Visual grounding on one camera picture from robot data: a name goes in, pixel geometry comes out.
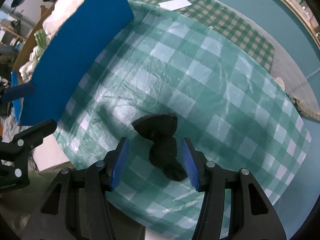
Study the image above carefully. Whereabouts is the green glitter scrub cloth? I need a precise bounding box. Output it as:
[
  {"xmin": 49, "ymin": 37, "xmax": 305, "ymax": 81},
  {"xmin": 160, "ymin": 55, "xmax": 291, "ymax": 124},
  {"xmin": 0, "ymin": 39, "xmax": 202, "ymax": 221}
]
[{"xmin": 34, "ymin": 29, "xmax": 47, "ymax": 53}]

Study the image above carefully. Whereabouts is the blue-edged cardboard box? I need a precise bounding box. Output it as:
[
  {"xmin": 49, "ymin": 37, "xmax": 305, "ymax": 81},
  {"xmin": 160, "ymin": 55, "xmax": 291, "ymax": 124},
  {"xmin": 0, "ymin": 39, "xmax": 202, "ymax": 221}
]
[{"xmin": 9, "ymin": 0, "xmax": 134, "ymax": 126}]

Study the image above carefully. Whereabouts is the black sock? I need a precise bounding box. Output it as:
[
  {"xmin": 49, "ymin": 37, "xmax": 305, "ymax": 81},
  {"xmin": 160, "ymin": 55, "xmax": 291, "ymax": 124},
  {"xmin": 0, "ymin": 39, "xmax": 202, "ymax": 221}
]
[{"xmin": 132, "ymin": 113, "xmax": 188, "ymax": 181}]

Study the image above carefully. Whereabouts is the white mesh bath pouf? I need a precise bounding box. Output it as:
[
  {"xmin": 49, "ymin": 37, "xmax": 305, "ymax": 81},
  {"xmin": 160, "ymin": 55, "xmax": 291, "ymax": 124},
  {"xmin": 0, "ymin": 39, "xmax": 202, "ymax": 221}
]
[{"xmin": 42, "ymin": 0, "xmax": 85, "ymax": 40}]

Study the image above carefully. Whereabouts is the white paper card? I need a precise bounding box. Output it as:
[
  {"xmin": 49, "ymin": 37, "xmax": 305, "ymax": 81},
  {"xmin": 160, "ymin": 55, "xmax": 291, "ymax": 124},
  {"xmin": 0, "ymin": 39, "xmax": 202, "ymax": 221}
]
[{"xmin": 159, "ymin": 0, "xmax": 191, "ymax": 11}]

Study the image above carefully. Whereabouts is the patterned white plastic bag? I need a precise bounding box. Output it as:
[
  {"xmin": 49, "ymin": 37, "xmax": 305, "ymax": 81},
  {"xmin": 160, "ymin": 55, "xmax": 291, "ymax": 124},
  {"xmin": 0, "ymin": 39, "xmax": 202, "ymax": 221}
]
[{"xmin": 19, "ymin": 46, "xmax": 44, "ymax": 83}]

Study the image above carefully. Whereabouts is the dark green checkered cloth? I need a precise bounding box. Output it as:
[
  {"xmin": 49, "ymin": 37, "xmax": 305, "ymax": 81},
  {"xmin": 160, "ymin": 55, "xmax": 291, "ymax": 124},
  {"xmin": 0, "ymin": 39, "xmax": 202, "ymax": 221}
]
[{"xmin": 135, "ymin": 0, "xmax": 275, "ymax": 70}]

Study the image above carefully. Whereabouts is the teal checkered plastic tablecloth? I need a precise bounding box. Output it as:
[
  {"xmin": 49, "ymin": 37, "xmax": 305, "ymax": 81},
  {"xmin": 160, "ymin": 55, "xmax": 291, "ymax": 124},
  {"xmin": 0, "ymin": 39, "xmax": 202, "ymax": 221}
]
[{"xmin": 54, "ymin": 1, "xmax": 311, "ymax": 239}]

